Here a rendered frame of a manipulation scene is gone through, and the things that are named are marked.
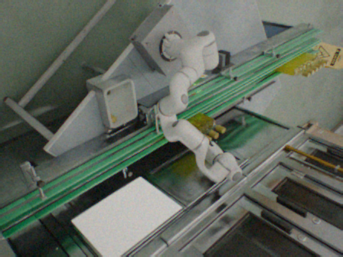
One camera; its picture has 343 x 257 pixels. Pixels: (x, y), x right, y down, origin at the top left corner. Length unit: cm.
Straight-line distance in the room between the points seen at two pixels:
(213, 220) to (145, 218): 31
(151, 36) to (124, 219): 87
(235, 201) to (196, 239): 29
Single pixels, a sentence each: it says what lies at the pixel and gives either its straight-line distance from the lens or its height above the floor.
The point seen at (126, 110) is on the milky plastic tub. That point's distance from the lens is 178.
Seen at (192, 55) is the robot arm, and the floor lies 118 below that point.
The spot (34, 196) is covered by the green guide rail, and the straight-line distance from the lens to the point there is 153.
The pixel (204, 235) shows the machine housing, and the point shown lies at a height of 146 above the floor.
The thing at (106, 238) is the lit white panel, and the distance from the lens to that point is 148.
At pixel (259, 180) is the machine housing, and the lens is 175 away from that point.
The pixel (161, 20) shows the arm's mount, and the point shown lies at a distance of 167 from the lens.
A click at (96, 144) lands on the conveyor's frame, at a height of 82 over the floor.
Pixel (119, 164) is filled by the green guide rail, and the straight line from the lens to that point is 167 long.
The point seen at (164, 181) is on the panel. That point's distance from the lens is 167.
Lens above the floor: 208
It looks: 39 degrees down
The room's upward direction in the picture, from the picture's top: 118 degrees clockwise
